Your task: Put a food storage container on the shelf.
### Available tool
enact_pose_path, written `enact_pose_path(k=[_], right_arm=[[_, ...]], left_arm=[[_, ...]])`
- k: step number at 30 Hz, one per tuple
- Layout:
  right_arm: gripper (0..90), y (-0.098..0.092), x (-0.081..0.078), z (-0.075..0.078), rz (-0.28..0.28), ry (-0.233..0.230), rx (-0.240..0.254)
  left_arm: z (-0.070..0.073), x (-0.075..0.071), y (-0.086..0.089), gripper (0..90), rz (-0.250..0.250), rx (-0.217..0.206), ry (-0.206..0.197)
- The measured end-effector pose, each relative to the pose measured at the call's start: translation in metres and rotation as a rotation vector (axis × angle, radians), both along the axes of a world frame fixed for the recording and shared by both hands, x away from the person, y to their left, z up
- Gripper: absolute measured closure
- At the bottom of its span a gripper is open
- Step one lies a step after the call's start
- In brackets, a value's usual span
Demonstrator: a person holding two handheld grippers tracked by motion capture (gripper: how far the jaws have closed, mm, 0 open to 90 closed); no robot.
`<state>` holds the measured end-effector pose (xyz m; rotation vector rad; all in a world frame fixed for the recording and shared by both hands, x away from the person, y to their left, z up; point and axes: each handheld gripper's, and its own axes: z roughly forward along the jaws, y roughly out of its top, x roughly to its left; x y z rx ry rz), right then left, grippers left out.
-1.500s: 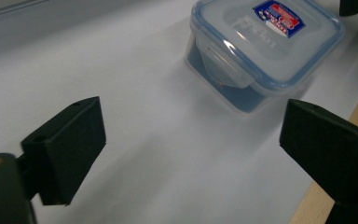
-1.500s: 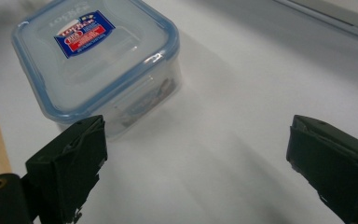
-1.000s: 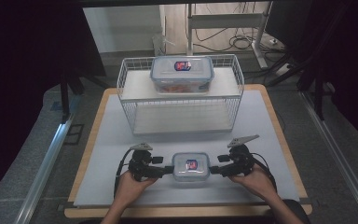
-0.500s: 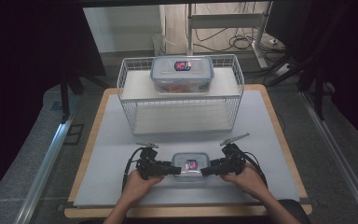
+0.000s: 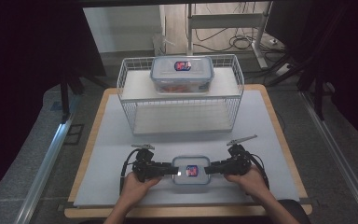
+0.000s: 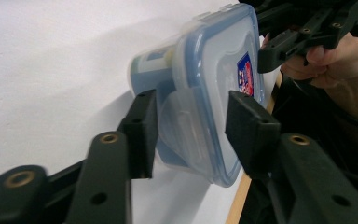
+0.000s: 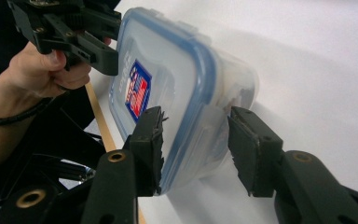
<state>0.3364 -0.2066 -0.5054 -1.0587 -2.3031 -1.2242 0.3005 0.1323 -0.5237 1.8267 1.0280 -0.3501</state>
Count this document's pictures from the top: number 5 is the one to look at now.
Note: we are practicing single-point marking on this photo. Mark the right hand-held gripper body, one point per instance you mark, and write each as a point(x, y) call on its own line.
point(237, 163)

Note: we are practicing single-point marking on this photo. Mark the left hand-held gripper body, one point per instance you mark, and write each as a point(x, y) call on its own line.
point(144, 166)

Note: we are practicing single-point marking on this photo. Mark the small clear lidded food container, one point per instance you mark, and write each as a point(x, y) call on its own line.
point(191, 161)

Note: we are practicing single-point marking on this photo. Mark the large clear lidded food container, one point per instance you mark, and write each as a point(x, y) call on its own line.
point(181, 76)

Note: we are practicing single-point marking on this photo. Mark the person's left hand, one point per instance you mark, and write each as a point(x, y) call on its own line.
point(135, 191)

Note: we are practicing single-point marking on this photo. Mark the person's right hand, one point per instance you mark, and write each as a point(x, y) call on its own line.
point(253, 185)

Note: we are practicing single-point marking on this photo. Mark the wooden-edged white board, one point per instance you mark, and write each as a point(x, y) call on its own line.
point(112, 155)

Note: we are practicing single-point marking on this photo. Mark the black metal stand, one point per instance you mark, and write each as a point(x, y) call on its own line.
point(64, 99)
point(318, 99)

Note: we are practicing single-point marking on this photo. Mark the white power strip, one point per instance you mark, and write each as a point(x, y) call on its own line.
point(283, 70)

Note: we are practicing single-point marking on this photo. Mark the white board panel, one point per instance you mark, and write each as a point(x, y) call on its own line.
point(121, 28)

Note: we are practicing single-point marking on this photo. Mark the dark curtain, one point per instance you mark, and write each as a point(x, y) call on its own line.
point(354, 62)
point(18, 62)

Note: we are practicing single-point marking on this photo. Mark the aluminium floor rail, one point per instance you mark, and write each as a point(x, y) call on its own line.
point(48, 158)
point(338, 155)

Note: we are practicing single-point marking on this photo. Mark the white metal desk frame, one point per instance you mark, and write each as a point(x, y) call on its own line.
point(223, 20)

